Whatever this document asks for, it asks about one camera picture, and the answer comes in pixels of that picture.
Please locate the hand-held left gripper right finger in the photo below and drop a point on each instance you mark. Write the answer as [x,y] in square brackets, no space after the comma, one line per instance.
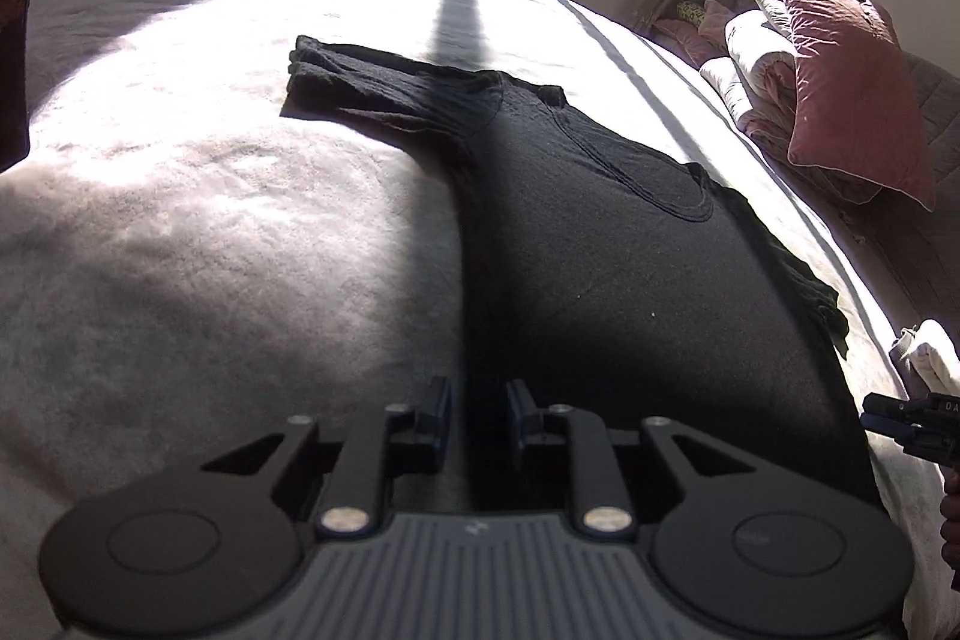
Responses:
[514,416]

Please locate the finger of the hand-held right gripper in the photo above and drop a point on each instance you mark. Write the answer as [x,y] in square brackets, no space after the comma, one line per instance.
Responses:
[885,404]
[881,425]

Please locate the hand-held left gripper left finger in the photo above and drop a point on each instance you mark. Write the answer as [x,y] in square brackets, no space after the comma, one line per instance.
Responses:
[446,416]

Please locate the black t-shirt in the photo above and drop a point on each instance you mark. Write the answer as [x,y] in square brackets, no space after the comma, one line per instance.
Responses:
[600,272]

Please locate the person's right hand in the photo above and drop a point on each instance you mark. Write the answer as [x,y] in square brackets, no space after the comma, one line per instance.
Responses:
[952,520]

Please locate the white printed cloth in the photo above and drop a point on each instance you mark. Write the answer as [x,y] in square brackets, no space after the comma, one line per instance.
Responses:
[934,356]

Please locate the grey quilted blanket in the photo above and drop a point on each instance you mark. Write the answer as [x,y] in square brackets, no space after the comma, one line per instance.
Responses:
[937,123]

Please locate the maroon velvet pillow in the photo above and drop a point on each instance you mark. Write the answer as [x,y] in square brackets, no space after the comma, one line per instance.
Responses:
[847,85]

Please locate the folded pale duvet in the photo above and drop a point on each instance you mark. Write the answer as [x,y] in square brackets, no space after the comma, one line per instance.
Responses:
[750,85]

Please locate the small white pillow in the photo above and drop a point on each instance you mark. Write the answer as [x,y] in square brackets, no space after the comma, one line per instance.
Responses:
[772,14]

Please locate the pink crumpled cloth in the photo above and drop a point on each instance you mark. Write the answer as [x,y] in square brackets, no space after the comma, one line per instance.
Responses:
[701,36]

